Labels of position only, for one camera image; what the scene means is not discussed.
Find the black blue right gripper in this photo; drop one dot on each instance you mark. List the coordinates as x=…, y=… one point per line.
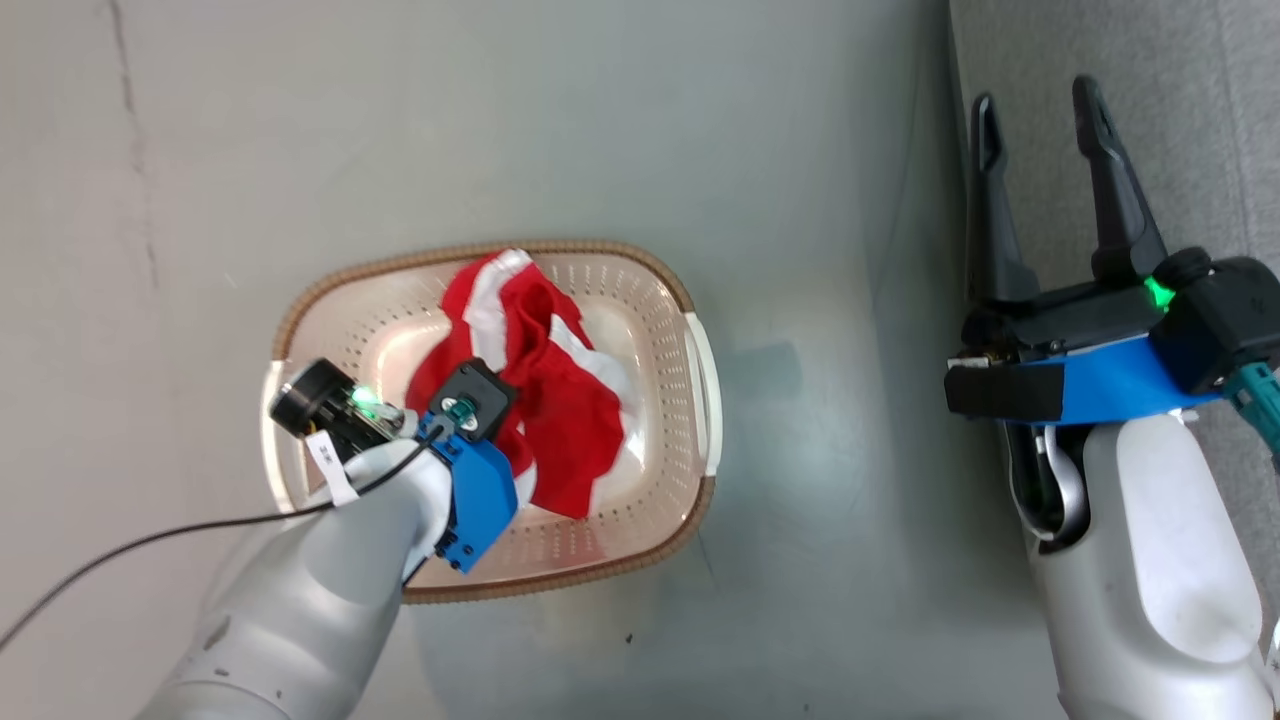
x=1090, y=350

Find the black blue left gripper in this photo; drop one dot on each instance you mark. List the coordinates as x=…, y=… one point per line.
x=482, y=500

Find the red and white cloth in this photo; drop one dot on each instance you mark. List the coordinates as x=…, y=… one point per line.
x=560, y=400

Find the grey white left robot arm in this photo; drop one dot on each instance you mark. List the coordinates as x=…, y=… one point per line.
x=320, y=600

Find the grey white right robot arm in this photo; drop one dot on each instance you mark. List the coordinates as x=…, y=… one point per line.
x=1150, y=580

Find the pink perforated laundry basket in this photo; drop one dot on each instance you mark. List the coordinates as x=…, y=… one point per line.
x=650, y=340

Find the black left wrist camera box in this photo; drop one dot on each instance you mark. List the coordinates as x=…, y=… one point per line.
x=475, y=400

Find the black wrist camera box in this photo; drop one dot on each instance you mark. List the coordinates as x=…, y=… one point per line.
x=475, y=400
x=1235, y=320

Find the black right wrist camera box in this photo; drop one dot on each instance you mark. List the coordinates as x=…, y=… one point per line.
x=1235, y=320

